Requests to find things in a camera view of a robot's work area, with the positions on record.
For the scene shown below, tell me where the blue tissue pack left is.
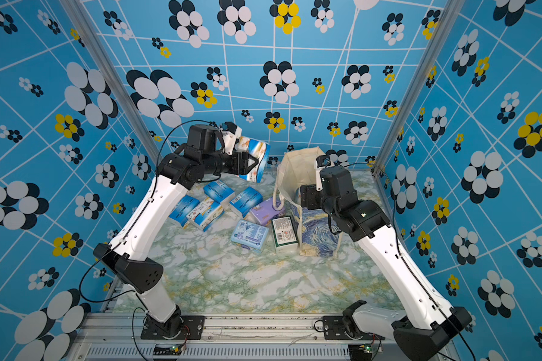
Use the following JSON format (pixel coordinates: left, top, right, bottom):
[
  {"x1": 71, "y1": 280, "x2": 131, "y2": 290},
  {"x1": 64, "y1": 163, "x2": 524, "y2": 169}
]
[{"x1": 170, "y1": 195, "x2": 200, "y2": 228}]

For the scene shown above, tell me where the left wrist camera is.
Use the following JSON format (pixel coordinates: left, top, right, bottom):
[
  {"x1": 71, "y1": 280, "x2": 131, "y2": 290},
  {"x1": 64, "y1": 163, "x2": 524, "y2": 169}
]
[{"x1": 221, "y1": 122, "x2": 242, "y2": 155}]

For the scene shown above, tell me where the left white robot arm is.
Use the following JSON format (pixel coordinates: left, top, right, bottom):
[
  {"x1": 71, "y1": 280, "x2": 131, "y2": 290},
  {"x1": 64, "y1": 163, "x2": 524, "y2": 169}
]
[{"x1": 93, "y1": 121, "x2": 259, "y2": 339}]

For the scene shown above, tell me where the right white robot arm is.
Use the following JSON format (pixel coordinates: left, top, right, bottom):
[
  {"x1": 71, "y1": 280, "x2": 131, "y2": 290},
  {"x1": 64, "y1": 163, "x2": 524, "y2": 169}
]
[{"x1": 300, "y1": 155, "x2": 472, "y2": 360}]

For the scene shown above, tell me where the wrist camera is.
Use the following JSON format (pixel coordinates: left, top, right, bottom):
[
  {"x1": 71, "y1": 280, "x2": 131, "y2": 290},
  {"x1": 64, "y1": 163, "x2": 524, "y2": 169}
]
[
  {"x1": 221, "y1": 122, "x2": 242, "y2": 155},
  {"x1": 315, "y1": 155, "x2": 334, "y2": 192}
]

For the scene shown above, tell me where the aluminium front rail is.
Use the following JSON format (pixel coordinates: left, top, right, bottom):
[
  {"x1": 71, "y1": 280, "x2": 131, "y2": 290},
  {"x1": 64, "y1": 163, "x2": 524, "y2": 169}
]
[{"x1": 67, "y1": 314, "x2": 407, "y2": 360}]

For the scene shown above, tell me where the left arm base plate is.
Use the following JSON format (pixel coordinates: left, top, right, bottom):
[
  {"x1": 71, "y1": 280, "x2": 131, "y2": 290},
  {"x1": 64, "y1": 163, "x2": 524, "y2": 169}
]
[{"x1": 140, "y1": 315, "x2": 206, "y2": 340}]

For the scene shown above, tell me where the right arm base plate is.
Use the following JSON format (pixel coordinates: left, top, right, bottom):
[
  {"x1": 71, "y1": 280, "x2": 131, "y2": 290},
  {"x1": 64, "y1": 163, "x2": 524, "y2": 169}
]
[{"x1": 320, "y1": 315, "x2": 385, "y2": 342}]

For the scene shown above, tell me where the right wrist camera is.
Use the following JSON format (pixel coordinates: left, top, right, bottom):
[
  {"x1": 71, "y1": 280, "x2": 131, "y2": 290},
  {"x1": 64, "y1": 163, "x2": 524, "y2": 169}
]
[{"x1": 315, "y1": 155, "x2": 334, "y2": 192}]

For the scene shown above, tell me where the orange white tissue pack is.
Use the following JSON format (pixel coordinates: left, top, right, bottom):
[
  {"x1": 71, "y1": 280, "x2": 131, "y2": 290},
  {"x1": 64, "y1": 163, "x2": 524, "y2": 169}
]
[
  {"x1": 186, "y1": 198, "x2": 224, "y2": 232},
  {"x1": 235, "y1": 136, "x2": 270, "y2": 183}
]

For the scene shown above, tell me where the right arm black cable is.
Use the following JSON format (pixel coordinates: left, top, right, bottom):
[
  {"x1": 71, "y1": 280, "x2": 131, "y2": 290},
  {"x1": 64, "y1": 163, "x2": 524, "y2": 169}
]
[{"x1": 324, "y1": 161, "x2": 477, "y2": 361}]

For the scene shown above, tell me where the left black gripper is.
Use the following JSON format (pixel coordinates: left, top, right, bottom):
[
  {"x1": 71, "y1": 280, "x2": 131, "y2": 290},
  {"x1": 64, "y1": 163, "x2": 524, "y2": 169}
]
[{"x1": 204, "y1": 150, "x2": 260, "y2": 176}]

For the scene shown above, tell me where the light blue tissue pack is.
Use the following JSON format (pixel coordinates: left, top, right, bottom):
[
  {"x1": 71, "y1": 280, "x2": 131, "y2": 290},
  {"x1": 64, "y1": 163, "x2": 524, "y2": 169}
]
[{"x1": 230, "y1": 220, "x2": 269, "y2": 254}]

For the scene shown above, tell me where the orange white tissue pack back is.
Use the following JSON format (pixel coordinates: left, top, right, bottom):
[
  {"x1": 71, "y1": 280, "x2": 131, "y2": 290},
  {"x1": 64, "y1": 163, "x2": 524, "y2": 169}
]
[{"x1": 186, "y1": 198, "x2": 224, "y2": 232}]

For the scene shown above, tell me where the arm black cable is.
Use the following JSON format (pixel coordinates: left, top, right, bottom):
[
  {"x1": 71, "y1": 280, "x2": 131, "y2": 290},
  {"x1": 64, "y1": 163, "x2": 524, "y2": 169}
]
[
  {"x1": 78, "y1": 119, "x2": 213, "y2": 361},
  {"x1": 324, "y1": 161, "x2": 477, "y2": 361}
]

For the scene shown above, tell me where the blue tissue pack back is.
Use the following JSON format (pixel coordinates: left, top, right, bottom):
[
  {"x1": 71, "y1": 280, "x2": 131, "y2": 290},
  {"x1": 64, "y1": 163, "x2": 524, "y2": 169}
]
[{"x1": 203, "y1": 180, "x2": 236, "y2": 205}]

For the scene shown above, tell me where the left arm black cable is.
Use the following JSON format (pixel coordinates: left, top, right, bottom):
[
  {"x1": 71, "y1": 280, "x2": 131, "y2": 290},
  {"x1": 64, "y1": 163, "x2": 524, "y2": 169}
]
[{"x1": 78, "y1": 119, "x2": 213, "y2": 361}]

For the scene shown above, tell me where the purple tissue pack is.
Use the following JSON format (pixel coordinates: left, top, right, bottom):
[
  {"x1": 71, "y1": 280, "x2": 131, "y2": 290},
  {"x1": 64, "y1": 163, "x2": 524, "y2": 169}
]
[{"x1": 245, "y1": 198, "x2": 286, "y2": 227}]

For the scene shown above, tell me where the cream canvas tote bag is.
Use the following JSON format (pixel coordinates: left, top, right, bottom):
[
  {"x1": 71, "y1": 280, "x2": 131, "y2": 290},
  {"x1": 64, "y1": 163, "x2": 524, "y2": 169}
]
[{"x1": 273, "y1": 147, "x2": 342, "y2": 258}]

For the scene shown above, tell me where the blue tissue pack middle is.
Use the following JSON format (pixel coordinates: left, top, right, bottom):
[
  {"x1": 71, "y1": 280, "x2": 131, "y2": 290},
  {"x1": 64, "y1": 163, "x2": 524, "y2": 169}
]
[{"x1": 230, "y1": 187, "x2": 263, "y2": 218}]

